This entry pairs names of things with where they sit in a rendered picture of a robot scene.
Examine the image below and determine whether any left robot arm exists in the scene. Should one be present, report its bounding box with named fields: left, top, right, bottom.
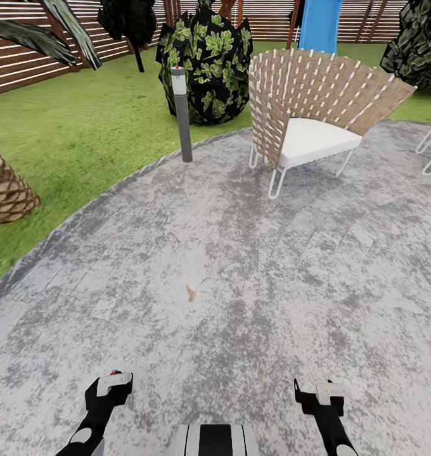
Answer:
left=55, top=372, right=132, bottom=456

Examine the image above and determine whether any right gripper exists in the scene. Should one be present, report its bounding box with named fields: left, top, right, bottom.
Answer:
left=295, top=386, right=344, bottom=428

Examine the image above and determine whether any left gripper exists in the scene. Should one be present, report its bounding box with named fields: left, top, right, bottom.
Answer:
left=86, top=379, right=132, bottom=414

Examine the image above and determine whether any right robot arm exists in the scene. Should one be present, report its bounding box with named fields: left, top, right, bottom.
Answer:
left=295, top=379, right=359, bottom=456

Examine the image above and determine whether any robot trunk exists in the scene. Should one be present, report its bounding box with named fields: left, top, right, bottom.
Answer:
left=172, top=424, right=259, bottom=456

